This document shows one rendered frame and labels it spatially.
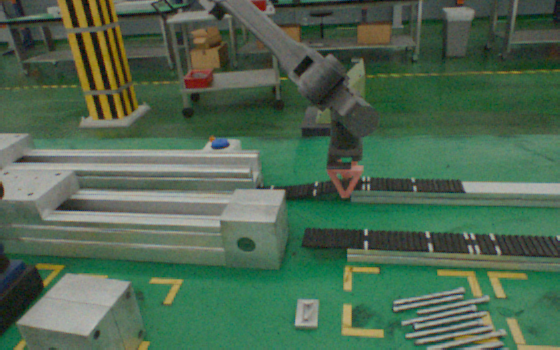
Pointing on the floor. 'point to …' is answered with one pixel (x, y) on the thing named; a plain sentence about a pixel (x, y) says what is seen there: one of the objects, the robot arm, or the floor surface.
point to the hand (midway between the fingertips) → (345, 184)
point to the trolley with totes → (197, 80)
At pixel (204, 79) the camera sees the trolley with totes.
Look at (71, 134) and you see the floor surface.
